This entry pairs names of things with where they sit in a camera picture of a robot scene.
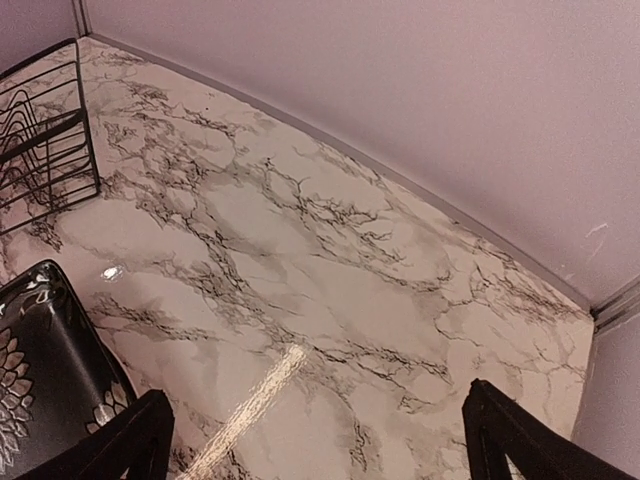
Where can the black square floral plate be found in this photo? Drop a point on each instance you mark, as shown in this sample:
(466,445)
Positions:
(59,381)

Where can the black wire dish rack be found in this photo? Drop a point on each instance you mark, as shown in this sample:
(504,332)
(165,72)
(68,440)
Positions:
(48,162)

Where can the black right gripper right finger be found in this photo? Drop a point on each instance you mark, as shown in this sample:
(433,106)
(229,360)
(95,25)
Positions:
(499,432)

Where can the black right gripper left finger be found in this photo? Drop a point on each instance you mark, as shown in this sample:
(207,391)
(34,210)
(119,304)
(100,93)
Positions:
(135,444)

